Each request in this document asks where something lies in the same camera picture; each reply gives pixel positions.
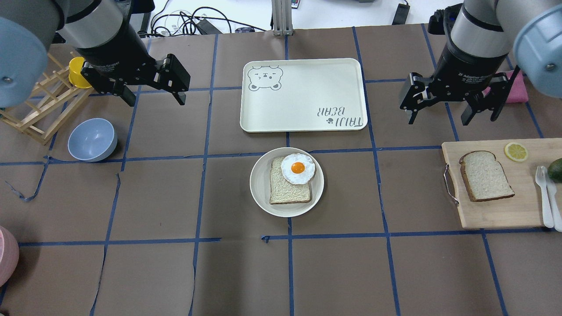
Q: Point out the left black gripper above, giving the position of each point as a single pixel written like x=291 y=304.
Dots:
x=115 y=56

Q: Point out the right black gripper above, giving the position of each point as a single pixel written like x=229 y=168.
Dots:
x=466 y=66

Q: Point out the bread slice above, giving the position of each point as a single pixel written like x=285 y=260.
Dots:
x=282 y=191
x=484 y=177

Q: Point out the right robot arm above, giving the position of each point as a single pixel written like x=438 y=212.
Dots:
x=488 y=42

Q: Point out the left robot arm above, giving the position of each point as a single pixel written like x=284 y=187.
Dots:
x=99 y=30

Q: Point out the cream round plate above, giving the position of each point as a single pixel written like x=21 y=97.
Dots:
x=260 y=185

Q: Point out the bread slice on plate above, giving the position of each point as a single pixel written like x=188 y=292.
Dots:
x=282 y=191

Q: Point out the yellow cup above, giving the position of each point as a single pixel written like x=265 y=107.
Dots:
x=75 y=73

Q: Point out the pink cloth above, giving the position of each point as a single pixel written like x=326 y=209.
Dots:
x=516 y=90

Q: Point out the blue bowl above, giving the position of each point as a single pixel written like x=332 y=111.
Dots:
x=93 y=140

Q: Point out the lemon slice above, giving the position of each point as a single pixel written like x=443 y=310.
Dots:
x=516 y=152

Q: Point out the wooden rack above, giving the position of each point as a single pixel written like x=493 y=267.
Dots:
x=52 y=101

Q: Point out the black power adapter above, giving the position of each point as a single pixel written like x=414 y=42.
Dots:
x=401 y=14

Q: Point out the wooden cutting board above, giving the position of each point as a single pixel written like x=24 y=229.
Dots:
x=524 y=209

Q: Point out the green avocado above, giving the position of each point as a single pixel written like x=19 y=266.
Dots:
x=554 y=171

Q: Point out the cream bear serving tray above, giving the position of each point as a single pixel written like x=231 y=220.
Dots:
x=304 y=95

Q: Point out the white plastic knife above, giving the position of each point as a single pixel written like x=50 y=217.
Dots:
x=554 y=220

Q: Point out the fried egg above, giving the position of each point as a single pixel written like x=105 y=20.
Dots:
x=298 y=169

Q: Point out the pink bowl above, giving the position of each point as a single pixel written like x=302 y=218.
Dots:
x=9 y=255

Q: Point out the aluminium frame post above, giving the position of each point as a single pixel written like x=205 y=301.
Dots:
x=282 y=17

